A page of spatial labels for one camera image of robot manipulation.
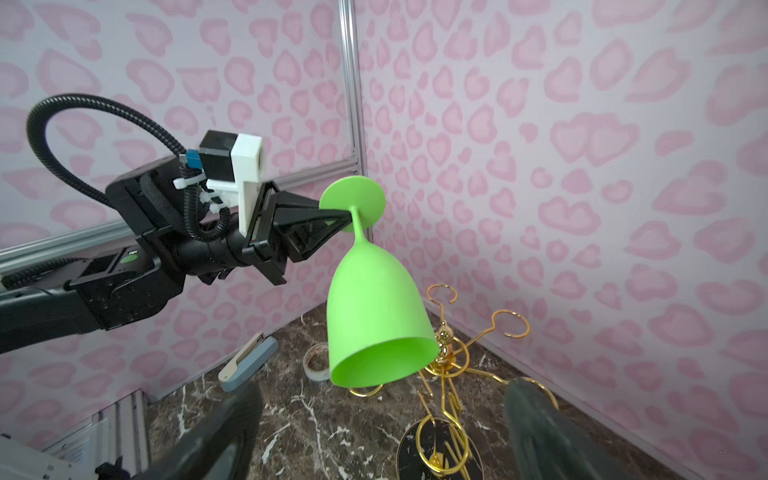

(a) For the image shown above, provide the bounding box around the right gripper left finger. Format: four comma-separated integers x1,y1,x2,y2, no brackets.
137,381,264,479

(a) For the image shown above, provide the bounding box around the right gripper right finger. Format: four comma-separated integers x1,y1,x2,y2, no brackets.
504,378,624,479

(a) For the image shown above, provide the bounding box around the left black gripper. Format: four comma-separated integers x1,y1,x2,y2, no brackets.
173,182,352,286

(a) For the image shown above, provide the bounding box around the green wine glass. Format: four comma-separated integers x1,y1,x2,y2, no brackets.
319,176,439,389

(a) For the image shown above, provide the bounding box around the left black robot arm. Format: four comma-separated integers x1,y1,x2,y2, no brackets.
1,156,352,352

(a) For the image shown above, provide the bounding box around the grey blue flat object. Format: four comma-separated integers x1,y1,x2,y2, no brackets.
218,332,278,392

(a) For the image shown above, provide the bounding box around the clear tape roll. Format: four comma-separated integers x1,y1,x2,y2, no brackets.
302,342,330,382

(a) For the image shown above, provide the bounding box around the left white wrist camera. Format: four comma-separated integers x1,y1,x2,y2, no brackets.
173,130,266,242

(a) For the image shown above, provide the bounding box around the left black cable hose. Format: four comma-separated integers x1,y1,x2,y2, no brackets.
0,92,232,289

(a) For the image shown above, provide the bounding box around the gold wire glass rack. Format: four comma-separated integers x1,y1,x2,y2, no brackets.
347,283,560,480

